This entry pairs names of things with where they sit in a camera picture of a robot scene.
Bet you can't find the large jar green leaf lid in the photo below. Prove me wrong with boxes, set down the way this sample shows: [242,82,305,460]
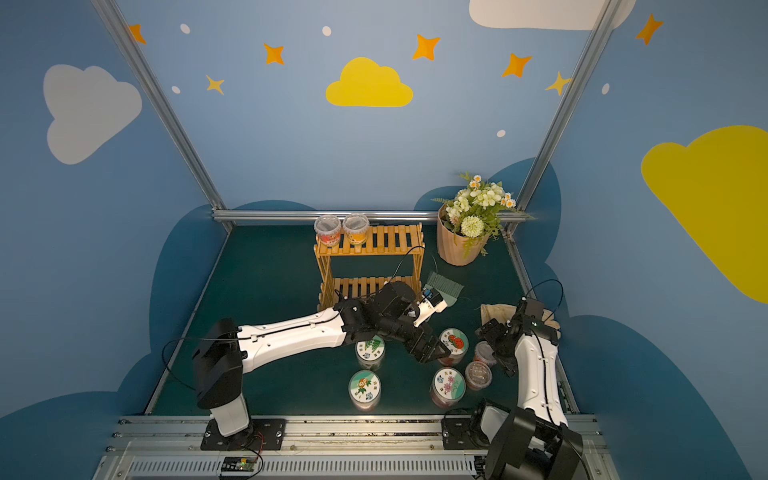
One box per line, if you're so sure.
[355,335,386,371]

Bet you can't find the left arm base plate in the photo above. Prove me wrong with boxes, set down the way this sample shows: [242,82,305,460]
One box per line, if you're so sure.
[200,418,287,453]

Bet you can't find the left green circuit board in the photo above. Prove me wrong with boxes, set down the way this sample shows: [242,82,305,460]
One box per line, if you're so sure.
[221,456,257,475]

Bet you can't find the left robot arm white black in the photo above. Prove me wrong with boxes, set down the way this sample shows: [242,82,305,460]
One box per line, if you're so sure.
[192,281,450,444]

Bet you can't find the large jar red strawberry lid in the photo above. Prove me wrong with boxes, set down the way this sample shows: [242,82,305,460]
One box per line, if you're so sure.
[439,328,469,366]

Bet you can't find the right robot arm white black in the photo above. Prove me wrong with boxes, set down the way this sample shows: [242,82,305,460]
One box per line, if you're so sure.
[471,297,592,479]

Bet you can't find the large jar orange flower lid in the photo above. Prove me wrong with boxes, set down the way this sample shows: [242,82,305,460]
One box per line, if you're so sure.
[348,370,381,412]

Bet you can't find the white green artificial flowers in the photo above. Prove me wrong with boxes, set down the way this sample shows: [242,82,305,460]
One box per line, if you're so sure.
[434,172,532,260]

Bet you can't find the rear aluminium crossbar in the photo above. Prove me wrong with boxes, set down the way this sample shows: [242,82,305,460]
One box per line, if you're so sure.
[212,208,532,224]

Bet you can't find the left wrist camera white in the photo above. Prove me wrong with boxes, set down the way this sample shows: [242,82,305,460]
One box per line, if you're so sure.
[413,285,448,327]

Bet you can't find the right aluminium frame post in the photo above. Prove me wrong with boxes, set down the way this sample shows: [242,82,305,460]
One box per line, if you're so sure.
[517,0,634,213]

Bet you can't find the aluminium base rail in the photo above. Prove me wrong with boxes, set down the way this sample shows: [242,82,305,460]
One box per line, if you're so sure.
[92,413,619,480]

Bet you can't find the aluminium frame post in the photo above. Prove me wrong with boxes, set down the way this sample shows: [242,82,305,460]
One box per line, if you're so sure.
[91,0,227,214]
[517,0,634,213]

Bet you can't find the small clear jar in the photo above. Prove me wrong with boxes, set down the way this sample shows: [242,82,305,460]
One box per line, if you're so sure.
[474,341,497,367]
[465,361,493,391]
[314,215,342,247]
[342,214,370,245]

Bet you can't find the bamboo two-tier shelf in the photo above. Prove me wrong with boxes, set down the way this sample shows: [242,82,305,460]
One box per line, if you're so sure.
[314,224,425,310]

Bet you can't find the beige work gloves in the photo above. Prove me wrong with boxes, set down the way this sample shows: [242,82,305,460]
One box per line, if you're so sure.
[475,300,562,339]

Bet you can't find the pink ribbed flower pot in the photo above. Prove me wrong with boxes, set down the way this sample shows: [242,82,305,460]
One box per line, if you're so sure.
[437,206,490,266]

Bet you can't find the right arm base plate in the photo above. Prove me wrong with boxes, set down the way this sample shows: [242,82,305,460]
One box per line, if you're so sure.
[441,416,498,450]

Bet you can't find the left aluminium frame post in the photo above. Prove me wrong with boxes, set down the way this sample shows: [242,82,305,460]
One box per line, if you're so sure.
[91,0,227,214]

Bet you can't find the large jar purple flower lid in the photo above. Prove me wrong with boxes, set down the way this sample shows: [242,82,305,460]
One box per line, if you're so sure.
[430,367,466,409]

